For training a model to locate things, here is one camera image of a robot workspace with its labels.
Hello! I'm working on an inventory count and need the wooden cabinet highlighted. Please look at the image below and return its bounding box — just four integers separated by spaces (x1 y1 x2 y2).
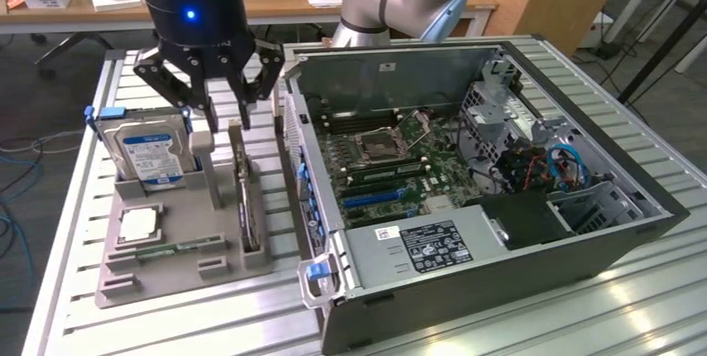
466 0 634 59

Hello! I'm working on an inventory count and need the grey power supply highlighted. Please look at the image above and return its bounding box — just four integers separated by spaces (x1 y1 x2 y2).
333 205 513 291

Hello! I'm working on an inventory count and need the perforated metal drive cage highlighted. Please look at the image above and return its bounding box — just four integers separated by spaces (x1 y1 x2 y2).
459 55 550 162

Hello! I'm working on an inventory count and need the black chair base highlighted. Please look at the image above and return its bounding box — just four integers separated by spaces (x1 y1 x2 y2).
30 32 120 79

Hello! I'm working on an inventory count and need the silver CPU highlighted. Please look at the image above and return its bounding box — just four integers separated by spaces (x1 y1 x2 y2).
119 208 163 243

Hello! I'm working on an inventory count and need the long blue expansion slot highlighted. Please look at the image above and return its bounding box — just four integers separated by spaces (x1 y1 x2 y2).
341 189 406 209

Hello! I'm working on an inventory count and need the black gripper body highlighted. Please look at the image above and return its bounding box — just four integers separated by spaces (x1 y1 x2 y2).
135 0 259 82

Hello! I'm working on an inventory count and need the black graphics card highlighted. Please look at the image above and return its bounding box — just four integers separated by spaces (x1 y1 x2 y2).
228 118 266 256

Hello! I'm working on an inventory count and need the green motherboard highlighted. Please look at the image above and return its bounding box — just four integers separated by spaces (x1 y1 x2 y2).
318 101 483 229

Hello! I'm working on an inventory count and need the blue disk caddy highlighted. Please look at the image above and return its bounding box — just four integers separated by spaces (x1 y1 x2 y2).
82 101 196 146

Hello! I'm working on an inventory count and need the black power adapter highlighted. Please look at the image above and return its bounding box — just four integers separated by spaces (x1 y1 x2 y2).
594 41 621 61

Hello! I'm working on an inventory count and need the grey parts rack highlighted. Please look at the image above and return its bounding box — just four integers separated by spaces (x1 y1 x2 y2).
94 130 274 310

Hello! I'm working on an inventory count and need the black plastic shroud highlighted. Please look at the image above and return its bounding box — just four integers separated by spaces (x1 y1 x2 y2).
479 190 577 250

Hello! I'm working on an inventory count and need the thin locking lever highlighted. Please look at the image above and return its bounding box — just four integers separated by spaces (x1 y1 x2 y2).
407 115 439 154

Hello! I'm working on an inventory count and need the red wire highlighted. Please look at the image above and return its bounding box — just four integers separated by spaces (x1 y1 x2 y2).
523 153 559 190

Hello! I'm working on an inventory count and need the white floor cable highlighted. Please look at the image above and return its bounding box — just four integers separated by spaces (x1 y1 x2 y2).
0 130 83 155

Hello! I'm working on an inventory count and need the metal disk bay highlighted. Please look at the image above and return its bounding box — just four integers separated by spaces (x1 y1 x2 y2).
545 180 663 236

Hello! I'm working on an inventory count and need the metal socket cover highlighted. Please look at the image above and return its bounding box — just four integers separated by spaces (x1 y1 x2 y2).
393 103 441 125

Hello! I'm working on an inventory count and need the white desk frame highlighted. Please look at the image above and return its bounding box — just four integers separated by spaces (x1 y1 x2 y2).
605 0 707 74

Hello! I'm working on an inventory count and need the hard disk with blue label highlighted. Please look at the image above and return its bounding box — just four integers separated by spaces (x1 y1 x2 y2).
96 113 196 188

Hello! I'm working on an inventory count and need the black open PC case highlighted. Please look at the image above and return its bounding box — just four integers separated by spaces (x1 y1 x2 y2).
274 35 691 355

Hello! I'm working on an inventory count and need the black slanted pole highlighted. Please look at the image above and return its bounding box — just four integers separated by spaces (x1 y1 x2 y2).
615 0 707 104

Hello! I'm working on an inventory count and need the blue wire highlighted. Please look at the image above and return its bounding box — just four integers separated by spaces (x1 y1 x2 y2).
543 143 594 192

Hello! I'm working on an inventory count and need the silver chipset heat sink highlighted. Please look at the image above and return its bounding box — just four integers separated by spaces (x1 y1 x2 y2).
422 197 459 213

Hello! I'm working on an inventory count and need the green RAM stick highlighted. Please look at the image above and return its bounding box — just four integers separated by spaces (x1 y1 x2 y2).
134 239 210 260
346 161 431 186

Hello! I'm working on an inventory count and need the blue floor cable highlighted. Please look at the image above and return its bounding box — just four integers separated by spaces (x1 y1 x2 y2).
0 156 46 315

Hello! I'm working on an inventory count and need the white labelled box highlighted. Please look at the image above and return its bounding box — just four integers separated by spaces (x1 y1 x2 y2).
23 0 74 10

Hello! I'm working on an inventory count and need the CPU socket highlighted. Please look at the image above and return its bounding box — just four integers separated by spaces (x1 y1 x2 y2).
351 129 417 166

